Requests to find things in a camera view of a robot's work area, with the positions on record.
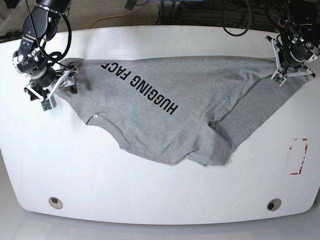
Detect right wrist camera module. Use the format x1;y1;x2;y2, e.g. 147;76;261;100
41;96;57;112

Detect table grommet hole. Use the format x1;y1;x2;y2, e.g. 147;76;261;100
48;196;63;210
266;198;282;212

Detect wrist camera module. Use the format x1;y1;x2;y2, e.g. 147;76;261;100
41;96;57;112
271;72;287;87

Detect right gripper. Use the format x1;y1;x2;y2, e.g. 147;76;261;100
24;65;78;100

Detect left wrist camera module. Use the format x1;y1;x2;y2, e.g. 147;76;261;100
271;72;287;87

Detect right table grommet hole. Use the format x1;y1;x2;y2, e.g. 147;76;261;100
266;198;282;212

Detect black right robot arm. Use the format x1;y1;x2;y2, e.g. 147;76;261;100
12;0;77;101

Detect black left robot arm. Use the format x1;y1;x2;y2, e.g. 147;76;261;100
264;0;320;86

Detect grey Hugging Face T-shirt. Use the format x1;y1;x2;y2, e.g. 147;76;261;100
57;56;308;166

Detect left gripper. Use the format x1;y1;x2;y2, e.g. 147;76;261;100
265;35;315;80

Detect red tape rectangle marker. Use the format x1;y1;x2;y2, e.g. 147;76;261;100
286;138;309;176

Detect yellow cable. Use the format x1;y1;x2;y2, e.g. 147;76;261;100
86;11;133;30

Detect left table grommet hole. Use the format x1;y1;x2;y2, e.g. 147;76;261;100
48;196;63;210

